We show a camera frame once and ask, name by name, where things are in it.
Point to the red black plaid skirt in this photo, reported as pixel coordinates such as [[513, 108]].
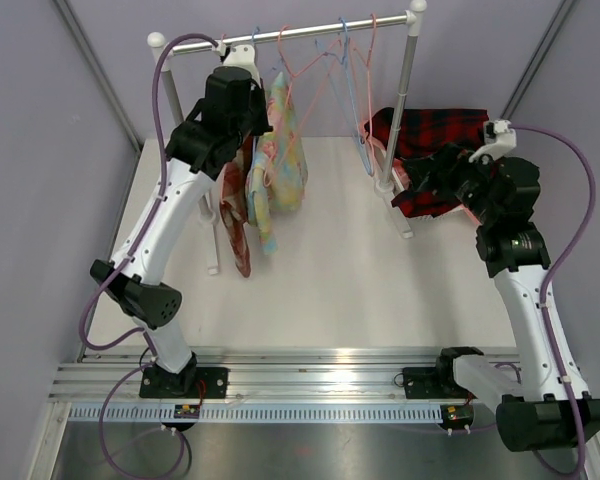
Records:
[[422, 133]]

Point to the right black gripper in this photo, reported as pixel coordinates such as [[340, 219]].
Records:
[[454, 163]]

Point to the blue wire hanger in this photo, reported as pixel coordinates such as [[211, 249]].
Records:
[[268, 58], [348, 102]]

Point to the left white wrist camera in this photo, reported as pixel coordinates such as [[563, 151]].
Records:
[[242, 56]]

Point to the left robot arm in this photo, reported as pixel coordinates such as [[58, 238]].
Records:
[[232, 109]]

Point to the pastel floral skirt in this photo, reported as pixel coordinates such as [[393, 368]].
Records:
[[277, 178]]

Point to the white slotted cable duct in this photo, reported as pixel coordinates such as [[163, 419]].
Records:
[[418, 413]]

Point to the white plastic basket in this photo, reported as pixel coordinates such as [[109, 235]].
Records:
[[379, 154]]

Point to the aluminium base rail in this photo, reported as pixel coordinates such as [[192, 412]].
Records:
[[258, 375]]

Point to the salmon pink skirt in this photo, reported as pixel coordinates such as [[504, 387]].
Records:
[[400, 178]]

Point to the red white checked skirt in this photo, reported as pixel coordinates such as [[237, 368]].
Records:
[[233, 207]]

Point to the white metal clothes rack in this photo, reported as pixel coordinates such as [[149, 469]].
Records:
[[412, 18]]

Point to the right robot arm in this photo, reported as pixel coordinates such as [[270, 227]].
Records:
[[551, 406]]

